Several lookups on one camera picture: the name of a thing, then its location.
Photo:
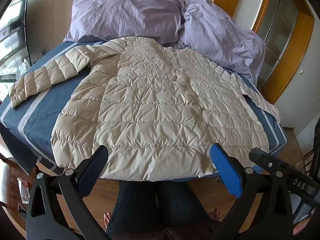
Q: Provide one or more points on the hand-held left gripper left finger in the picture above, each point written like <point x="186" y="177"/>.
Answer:
<point x="93" y="166"/>

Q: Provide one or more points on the person's right foot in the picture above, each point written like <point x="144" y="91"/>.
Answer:
<point x="215" y="217"/>

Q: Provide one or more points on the person's legs in jeans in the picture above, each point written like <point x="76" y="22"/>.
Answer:
<point x="160" y="205"/>

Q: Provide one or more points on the dark lavender pillow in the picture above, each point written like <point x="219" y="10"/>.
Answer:
<point x="120" y="12"/>

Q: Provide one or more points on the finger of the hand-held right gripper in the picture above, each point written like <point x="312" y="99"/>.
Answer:
<point x="262" y="158"/>

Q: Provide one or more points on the person's foot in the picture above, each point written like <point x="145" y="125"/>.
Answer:
<point x="215" y="217"/>
<point x="107" y="221"/>

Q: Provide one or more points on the black flat screen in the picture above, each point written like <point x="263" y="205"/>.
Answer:
<point x="15" y="30"/>

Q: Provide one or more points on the light lavender pillow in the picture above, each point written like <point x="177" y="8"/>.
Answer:
<point x="220" y="37"/>

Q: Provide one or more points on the clear plastic packet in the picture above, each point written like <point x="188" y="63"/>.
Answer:
<point x="24" y="190"/>

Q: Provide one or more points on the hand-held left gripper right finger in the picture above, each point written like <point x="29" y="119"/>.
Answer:
<point x="225" y="172"/>

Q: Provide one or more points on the blue striped blanket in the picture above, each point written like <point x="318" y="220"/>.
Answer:
<point x="32" y="120"/>

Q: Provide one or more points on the person's left foot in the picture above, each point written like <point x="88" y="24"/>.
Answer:
<point x="107" y="221"/>

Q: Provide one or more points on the cream quilted puffer jacket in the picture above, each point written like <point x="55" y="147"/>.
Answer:
<point x="155" y="105"/>

